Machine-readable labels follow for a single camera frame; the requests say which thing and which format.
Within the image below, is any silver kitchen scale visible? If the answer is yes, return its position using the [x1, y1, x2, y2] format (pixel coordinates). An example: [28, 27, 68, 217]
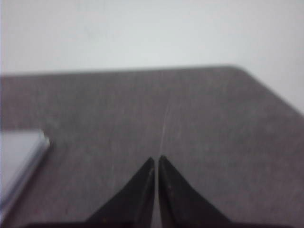
[0, 129, 50, 223]

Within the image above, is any grey table mat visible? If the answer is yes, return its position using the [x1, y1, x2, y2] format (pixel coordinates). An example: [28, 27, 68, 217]
[1, 66, 304, 228]

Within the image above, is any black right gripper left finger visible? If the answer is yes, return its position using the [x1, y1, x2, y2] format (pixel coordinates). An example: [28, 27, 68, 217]
[86, 157, 155, 228]

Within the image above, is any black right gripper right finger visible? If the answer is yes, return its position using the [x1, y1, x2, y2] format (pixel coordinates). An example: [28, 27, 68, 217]
[158, 155, 233, 228]

